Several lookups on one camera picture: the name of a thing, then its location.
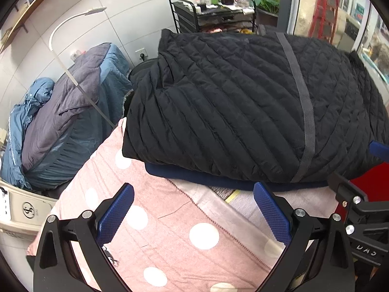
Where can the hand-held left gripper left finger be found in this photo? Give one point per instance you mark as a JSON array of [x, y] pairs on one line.
[[114, 216]]

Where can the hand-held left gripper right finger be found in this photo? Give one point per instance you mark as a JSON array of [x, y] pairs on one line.
[[272, 213]]

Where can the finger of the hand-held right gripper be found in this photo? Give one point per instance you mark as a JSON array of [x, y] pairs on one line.
[[346, 188], [381, 150]]

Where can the black quilted jacket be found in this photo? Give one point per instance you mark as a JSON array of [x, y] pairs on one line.
[[228, 103]]

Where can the red object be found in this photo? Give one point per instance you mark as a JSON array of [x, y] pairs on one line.
[[370, 179]]

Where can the pink polka dot blanket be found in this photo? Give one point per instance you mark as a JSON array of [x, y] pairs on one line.
[[170, 219]]

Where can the navy folded garment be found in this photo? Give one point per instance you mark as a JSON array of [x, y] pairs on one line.
[[188, 178]]

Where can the beige appliance with control panel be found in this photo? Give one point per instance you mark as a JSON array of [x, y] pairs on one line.
[[27, 210]]

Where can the blue grey quilt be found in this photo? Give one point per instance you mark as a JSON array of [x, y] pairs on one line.
[[54, 127]]

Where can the red ladder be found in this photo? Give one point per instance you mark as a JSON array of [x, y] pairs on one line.
[[323, 12]]

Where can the green plant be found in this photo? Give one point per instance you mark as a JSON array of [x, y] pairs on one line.
[[269, 4]]

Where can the white gooseneck lamp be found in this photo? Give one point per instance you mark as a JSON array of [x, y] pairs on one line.
[[95, 10]]

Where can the white wall socket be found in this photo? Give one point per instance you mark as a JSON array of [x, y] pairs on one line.
[[76, 55], [142, 54]]

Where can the wooden wall shelf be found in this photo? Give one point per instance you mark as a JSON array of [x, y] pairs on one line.
[[33, 4]]

